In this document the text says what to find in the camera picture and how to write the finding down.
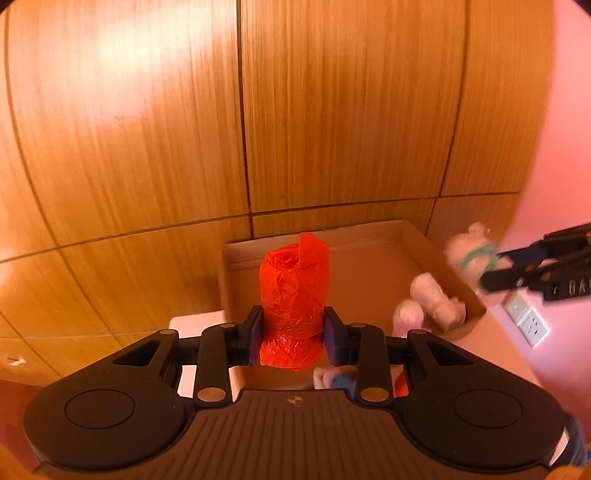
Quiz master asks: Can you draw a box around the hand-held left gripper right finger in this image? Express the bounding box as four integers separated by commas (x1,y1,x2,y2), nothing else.
324,305,467,408

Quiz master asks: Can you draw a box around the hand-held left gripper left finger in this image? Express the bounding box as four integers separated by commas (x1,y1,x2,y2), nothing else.
113,305,264,409

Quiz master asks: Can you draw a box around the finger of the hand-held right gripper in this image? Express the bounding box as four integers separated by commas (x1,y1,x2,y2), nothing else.
496,224,591,267
480,261,557,292

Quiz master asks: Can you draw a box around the white striped sock bundle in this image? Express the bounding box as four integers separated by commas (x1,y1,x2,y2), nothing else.
444,222,511,280

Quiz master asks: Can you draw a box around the orange plastic bag roll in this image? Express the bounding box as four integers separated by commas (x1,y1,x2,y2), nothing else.
259,233,331,373

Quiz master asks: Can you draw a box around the cardboard box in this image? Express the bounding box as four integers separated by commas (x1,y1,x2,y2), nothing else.
217,219,541,398

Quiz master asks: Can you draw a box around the pink sock bundle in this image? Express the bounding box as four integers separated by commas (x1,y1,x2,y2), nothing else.
392,272,467,337

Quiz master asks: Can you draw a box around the blue sock bundle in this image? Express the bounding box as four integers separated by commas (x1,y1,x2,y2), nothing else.
314,367,357,394

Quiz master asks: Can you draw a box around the person's blue jeans leg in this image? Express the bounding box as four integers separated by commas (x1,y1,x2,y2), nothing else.
562,413,591,468

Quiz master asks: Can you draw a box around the wooden drawer cabinet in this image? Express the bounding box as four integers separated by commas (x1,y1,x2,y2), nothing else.
0,217,252,388

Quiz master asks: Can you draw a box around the white wall switch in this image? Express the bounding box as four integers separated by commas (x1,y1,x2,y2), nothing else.
505,293,530,322

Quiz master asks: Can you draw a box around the white wall socket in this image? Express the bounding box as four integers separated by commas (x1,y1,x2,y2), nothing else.
517,309,551,348

